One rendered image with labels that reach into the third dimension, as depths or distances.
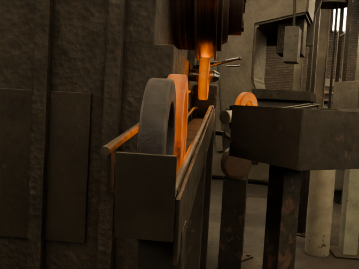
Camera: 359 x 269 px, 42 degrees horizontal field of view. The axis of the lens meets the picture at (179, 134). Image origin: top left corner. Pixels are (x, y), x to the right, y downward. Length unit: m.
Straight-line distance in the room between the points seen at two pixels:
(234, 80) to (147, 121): 3.88
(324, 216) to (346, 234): 0.16
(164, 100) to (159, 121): 0.03
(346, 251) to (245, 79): 2.30
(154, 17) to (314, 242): 1.53
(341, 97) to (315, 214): 3.93
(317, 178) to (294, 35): 2.01
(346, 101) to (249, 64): 2.04
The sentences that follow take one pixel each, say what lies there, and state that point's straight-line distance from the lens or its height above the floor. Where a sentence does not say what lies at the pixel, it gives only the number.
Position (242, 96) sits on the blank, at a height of 0.76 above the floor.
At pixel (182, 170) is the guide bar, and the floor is 0.62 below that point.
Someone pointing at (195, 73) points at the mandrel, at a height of 0.83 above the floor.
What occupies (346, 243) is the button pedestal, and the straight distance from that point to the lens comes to 2.53.
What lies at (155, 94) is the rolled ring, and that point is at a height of 0.73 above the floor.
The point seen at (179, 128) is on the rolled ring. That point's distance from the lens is 0.75.
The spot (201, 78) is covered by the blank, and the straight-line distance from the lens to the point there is 1.66.
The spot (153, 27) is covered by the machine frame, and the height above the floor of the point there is 0.92.
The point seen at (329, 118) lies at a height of 0.70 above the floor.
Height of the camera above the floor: 0.72
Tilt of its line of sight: 4 degrees down
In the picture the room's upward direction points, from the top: 3 degrees clockwise
